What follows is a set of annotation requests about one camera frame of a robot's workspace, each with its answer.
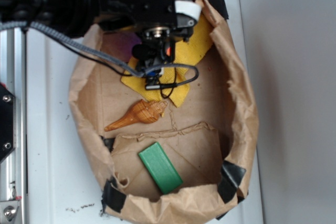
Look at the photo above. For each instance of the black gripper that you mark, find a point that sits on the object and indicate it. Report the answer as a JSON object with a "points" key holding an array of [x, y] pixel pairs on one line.
{"points": [[176, 18]]}

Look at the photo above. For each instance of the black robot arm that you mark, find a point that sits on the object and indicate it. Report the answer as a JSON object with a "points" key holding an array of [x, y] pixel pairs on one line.
{"points": [[74, 17]]}

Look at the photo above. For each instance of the yellow cloth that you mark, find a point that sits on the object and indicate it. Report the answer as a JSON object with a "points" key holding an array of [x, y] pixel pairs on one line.
{"points": [[187, 53]]}

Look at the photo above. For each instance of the black tape piece right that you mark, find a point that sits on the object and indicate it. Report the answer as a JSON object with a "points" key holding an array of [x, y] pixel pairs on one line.
{"points": [[220, 7]]}

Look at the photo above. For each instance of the black tape piece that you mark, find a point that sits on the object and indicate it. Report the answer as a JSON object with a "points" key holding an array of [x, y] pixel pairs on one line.
{"points": [[112, 197], [220, 7]]}

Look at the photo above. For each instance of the orange conch shell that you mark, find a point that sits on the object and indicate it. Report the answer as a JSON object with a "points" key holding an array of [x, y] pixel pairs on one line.
{"points": [[141, 112]]}

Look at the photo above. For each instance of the brown paper bag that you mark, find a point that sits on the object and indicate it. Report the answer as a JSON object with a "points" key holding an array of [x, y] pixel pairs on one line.
{"points": [[218, 121]]}

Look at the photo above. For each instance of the green rectangular block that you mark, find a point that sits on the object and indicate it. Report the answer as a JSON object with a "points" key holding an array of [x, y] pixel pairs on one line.
{"points": [[160, 168]]}

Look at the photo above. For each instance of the small black tape strip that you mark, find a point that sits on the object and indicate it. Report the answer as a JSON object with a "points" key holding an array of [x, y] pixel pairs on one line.
{"points": [[231, 178]]}

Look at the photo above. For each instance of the black tape piece left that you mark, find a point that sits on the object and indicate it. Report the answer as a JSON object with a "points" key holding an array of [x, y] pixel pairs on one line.
{"points": [[112, 197]]}

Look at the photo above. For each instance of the aluminium frame rail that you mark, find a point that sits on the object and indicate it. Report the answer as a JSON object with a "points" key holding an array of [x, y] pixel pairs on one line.
{"points": [[13, 181]]}

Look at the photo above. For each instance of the black octagonal mount plate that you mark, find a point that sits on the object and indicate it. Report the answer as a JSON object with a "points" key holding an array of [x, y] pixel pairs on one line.
{"points": [[7, 125]]}

